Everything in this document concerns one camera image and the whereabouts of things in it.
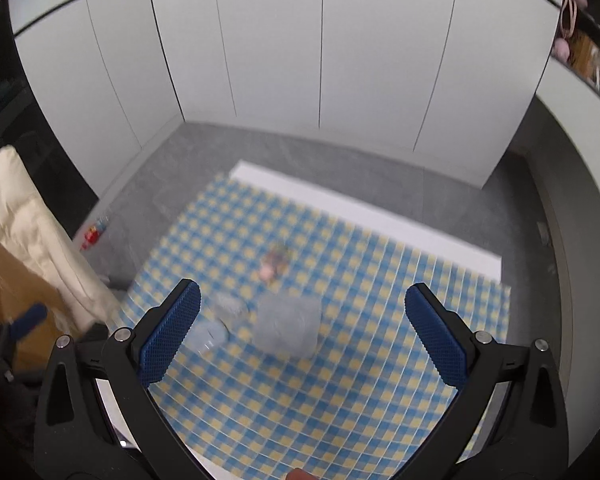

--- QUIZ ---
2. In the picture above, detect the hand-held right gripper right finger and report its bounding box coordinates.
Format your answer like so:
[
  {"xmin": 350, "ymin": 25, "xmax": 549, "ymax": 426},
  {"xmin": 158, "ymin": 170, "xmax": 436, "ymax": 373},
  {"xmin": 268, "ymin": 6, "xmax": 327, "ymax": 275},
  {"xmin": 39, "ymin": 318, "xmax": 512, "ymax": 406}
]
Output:
[{"xmin": 404, "ymin": 282, "xmax": 572, "ymax": 480}]

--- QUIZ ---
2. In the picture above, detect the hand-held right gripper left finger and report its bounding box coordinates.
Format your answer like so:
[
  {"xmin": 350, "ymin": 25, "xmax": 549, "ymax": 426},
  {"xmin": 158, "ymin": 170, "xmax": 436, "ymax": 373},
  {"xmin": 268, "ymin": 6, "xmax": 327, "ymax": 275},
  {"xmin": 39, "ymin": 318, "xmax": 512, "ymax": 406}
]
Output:
[{"xmin": 32, "ymin": 279, "xmax": 203, "ymax": 480}]

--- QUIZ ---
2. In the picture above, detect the brown cardboard box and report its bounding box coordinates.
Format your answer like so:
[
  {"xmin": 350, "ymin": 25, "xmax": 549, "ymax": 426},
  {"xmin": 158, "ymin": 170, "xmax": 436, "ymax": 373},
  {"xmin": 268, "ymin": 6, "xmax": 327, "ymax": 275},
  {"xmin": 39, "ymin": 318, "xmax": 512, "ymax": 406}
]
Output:
[{"xmin": 0, "ymin": 242, "xmax": 78, "ymax": 393}]

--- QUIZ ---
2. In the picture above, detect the translucent square plastic container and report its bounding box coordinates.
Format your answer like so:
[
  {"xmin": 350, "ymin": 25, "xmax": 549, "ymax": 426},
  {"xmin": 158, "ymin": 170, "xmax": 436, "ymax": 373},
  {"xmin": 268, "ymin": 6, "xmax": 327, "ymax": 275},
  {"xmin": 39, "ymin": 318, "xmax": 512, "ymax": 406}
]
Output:
[{"xmin": 252, "ymin": 294, "xmax": 322, "ymax": 358}]

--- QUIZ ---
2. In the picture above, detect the blue yellow checkered tablecloth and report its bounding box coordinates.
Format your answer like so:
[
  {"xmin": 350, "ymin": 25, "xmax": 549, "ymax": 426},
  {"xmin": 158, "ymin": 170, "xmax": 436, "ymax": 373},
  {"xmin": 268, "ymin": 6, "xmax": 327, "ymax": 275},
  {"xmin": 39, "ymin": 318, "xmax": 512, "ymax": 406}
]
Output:
[{"xmin": 97, "ymin": 172, "xmax": 513, "ymax": 480}]

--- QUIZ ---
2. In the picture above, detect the cream padded armchair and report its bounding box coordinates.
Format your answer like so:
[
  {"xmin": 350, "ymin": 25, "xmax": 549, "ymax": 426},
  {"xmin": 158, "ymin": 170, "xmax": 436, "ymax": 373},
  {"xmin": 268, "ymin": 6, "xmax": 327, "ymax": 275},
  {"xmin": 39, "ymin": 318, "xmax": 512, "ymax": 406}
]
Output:
[{"xmin": 0, "ymin": 145, "xmax": 123, "ymax": 336}]

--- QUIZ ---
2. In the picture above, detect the small red bottle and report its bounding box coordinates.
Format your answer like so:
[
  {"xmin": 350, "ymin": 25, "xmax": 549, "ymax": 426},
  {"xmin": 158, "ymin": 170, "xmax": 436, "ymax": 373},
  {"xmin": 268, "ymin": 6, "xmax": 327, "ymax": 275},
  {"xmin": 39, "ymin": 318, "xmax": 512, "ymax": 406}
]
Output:
[{"xmin": 82, "ymin": 216, "xmax": 109, "ymax": 251}]

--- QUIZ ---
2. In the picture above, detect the black glass cabinet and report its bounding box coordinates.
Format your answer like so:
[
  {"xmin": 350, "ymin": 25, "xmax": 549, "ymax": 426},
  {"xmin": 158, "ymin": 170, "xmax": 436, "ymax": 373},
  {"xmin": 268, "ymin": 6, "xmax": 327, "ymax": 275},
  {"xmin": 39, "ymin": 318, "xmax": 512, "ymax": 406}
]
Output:
[{"xmin": 0, "ymin": 25, "xmax": 101, "ymax": 241}]

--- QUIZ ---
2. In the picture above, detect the brown paper box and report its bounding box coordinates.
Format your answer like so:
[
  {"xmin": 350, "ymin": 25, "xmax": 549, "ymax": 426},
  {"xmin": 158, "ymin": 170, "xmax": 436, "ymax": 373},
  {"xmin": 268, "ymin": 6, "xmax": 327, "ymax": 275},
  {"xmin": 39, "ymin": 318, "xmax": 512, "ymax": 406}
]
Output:
[{"xmin": 570, "ymin": 32, "xmax": 600, "ymax": 81}]

